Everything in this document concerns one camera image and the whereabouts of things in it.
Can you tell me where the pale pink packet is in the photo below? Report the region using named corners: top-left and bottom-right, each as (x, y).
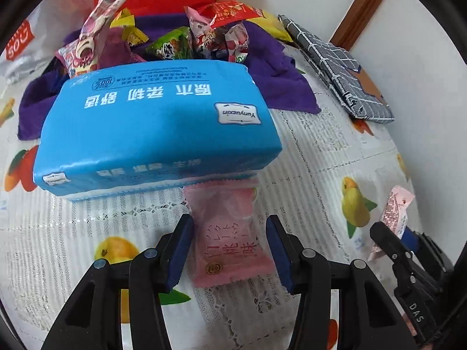
top-left (367, 186), bottom-right (416, 262)

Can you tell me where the red snack packet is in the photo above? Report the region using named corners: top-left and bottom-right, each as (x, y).
top-left (199, 0), bottom-right (265, 28)

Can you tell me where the long pink white packet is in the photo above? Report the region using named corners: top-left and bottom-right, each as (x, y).
top-left (75, 0), bottom-right (137, 74)

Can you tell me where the green snack packet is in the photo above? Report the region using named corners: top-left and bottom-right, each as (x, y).
top-left (146, 25), bottom-right (193, 61)

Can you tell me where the purple towel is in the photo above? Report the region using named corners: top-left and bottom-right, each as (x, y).
top-left (18, 13), bottom-right (322, 141)

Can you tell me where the small pink white packet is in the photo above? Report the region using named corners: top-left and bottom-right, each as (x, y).
top-left (215, 22), bottom-right (252, 64)

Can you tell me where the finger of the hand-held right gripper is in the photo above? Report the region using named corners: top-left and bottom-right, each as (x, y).
top-left (369, 222), bottom-right (438, 293)
top-left (399, 226), bottom-right (453, 274)

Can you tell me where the grey checked folded cloth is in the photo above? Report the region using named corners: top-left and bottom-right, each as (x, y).
top-left (277, 14), bottom-right (395, 124)

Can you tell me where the yellow chips bag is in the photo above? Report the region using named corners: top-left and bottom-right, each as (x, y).
top-left (252, 9), bottom-right (292, 41)

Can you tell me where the pink candy packet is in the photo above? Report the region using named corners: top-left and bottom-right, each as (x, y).
top-left (182, 180), bottom-right (273, 288)

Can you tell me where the blue tissue pack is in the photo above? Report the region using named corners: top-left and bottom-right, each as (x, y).
top-left (33, 60), bottom-right (283, 201)

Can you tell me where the pink mushroom print packet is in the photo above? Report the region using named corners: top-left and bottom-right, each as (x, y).
top-left (183, 5), bottom-right (219, 59)

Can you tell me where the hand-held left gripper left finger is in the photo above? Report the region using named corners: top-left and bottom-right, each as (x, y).
top-left (42, 213), bottom-right (195, 350)

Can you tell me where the white plastic bag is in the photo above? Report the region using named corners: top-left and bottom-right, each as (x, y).
top-left (0, 7), bottom-right (59, 84)

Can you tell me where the yellow snack packet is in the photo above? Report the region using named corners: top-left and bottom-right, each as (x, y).
top-left (109, 7), bottom-right (148, 46)

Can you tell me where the brown wooden door frame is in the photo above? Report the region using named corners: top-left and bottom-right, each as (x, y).
top-left (328, 0), bottom-right (396, 53)

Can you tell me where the large pink cartoon packet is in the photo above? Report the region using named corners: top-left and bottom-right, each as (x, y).
top-left (55, 42), bottom-right (99, 79)

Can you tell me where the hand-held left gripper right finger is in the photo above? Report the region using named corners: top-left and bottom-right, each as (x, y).
top-left (266, 214), bottom-right (420, 350)

